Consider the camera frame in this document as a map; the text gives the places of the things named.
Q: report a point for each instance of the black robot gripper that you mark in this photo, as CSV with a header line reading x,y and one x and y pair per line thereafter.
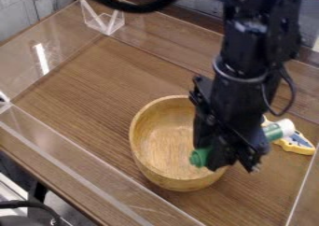
x,y
228,109

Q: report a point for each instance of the brown wooden bowl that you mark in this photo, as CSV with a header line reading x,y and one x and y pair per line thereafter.
x,y
161,143

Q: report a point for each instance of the green Expo marker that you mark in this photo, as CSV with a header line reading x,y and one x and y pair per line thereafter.
x,y
274,130

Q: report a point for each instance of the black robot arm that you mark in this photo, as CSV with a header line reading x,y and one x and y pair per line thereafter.
x,y
262,39

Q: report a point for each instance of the yellow blue fish toy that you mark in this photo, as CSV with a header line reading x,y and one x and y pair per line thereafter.
x,y
296,144

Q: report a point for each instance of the black table leg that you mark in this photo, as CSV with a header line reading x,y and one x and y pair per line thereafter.
x,y
39,192

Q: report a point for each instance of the clear acrylic corner bracket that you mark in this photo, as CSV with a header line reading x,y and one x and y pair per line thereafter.
x,y
107,23

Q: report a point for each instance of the clear acrylic tray wall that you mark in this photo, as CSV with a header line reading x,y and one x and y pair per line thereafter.
x,y
76,84

